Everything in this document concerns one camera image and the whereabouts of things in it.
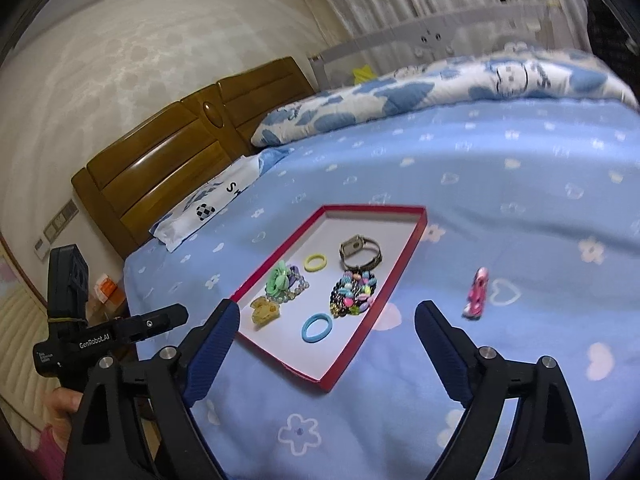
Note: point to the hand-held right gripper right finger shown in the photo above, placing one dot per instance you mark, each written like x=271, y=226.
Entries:
x=445, y=355

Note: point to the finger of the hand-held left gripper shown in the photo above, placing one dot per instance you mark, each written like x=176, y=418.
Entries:
x=155, y=322

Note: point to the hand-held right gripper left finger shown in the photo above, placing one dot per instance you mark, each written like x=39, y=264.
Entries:
x=215, y=350

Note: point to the pink hair clip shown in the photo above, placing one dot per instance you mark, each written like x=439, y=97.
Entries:
x=477, y=292

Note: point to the green hair clip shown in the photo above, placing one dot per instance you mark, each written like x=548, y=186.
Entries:
x=275, y=282

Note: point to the red-edged white box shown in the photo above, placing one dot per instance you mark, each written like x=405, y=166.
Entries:
x=345, y=225

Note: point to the person's left forearm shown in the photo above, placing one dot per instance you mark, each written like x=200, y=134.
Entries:
x=50, y=452

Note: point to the person's left hand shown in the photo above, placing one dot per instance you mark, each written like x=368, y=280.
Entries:
x=65, y=402

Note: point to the orange and white box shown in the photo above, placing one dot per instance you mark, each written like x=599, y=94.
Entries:
x=107, y=287

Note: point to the white quilted mat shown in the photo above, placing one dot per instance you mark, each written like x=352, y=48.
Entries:
x=20, y=335

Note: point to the white printed pillow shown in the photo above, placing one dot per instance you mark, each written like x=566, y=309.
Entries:
x=200, y=210

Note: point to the blue floral bed sheet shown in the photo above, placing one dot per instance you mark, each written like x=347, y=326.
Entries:
x=500, y=210

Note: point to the wooden headboard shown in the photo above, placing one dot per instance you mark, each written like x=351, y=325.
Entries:
x=150, y=160

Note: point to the blue and white quilt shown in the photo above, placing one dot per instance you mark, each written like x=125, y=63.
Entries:
x=350, y=105

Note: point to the yellow cloth item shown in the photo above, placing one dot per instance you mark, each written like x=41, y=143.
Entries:
x=365, y=74

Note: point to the wall switch panel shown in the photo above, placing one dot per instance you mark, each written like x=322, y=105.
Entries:
x=57, y=225

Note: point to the grey bed rail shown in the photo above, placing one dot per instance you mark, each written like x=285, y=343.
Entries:
x=430, y=35

